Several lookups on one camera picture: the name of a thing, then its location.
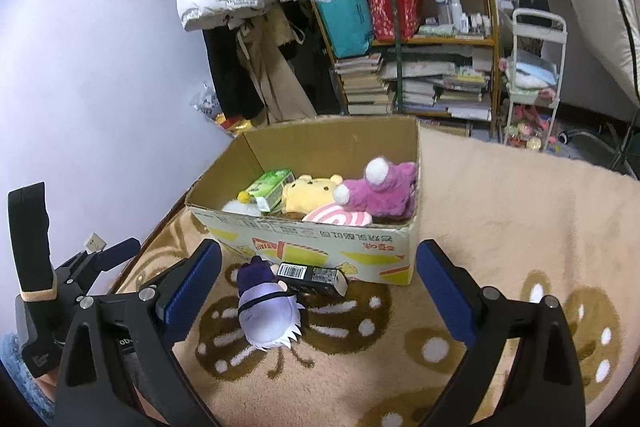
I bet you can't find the beige patterned plush rug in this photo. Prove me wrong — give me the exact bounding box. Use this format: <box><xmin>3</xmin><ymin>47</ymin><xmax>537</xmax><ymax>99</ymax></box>
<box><xmin>122</xmin><ymin>117</ymin><xmax>639</xmax><ymax>426</ymax></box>

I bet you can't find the black hanging garment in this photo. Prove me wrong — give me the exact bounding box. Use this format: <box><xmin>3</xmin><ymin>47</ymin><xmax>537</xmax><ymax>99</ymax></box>
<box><xmin>203</xmin><ymin>26</ymin><xmax>264</xmax><ymax>120</ymax></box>

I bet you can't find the teal shopping bag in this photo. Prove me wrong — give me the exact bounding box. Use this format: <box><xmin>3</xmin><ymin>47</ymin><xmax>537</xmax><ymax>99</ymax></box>
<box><xmin>310</xmin><ymin>0</ymin><xmax>374</xmax><ymax>58</ymax></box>

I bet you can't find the beige hanging coat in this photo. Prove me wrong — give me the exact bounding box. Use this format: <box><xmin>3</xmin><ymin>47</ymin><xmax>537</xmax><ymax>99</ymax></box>
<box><xmin>236</xmin><ymin>4</ymin><xmax>317</xmax><ymax>127</ymax></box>

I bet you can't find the pink striped round plush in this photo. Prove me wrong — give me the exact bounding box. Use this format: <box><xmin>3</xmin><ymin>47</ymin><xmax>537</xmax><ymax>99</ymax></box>
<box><xmin>303</xmin><ymin>202</ymin><xmax>373</xmax><ymax>228</ymax></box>

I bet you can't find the printed cardboard box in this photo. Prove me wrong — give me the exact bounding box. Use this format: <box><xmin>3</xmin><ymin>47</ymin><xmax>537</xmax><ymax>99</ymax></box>
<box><xmin>186</xmin><ymin>116</ymin><xmax>420</xmax><ymax>286</ymax></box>

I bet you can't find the purple doll plush toy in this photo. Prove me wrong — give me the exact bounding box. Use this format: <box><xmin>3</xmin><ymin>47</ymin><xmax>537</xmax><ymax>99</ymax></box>
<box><xmin>236</xmin><ymin>256</ymin><xmax>304</xmax><ymax>351</ymax></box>

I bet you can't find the wooden bookshelf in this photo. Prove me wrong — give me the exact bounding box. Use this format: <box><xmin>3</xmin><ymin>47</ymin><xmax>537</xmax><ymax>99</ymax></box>
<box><xmin>309</xmin><ymin>0</ymin><xmax>498</xmax><ymax>124</ymax></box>

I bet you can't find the green pole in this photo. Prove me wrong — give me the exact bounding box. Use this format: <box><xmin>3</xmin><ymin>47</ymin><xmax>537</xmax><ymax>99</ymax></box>
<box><xmin>390</xmin><ymin>0</ymin><xmax>404</xmax><ymax>114</ymax></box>

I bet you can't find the green tea drink carton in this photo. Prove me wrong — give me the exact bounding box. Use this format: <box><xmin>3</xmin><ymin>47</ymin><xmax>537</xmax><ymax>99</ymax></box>
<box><xmin>238</xmin><ymin>169</ymin><xmax>295</xmax><ymax>213</ymax></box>

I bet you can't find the black carton with barcode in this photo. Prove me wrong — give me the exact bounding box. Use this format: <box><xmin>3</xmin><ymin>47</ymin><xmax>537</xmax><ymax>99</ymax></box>
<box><xmin>276</xmin><ymin>262</ymin><xmax>348</xmax><ymax>298</ymax></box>

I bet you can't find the red gift bag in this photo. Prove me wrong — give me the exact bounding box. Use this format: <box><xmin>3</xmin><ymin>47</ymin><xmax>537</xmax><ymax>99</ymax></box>
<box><xmin>367</xmin><ymin>0</ymin><xmax>422</xmax><ymax>41</ymax></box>

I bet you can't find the stack of books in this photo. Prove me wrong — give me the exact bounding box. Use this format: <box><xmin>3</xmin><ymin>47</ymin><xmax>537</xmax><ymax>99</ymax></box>
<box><xmin>333</xmin><ymin>53</ymin><xmax>394</xmax><ymax>116</ymax></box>

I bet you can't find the yellow bear plush toy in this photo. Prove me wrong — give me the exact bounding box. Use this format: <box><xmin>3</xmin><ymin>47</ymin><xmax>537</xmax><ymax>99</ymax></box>
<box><xmin>281</xmin><ymin>174</ymin><xmax>343</xmax><ymax>215</ymax></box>

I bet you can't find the plastic bag of plush toys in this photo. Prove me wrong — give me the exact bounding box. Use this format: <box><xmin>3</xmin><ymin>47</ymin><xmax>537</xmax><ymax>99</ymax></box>
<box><xmin>190</xmin><ymin>83</ymin><xmax>254</xmax><ymax>136</ymax></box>

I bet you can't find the pink plush toy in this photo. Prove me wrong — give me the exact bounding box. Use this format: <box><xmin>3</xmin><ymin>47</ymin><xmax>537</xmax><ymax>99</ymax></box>
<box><xmin>333</xmin><ymin>156</ymin><xmax>419</xmax><ymax>220</ymax></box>

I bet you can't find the white rolling utility cart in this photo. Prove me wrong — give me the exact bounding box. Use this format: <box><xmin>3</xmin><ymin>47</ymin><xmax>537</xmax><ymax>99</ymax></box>
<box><xmin>499</xmin><ymin>8</ymin><xmax>568</xmax><ymax>152</ymax></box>

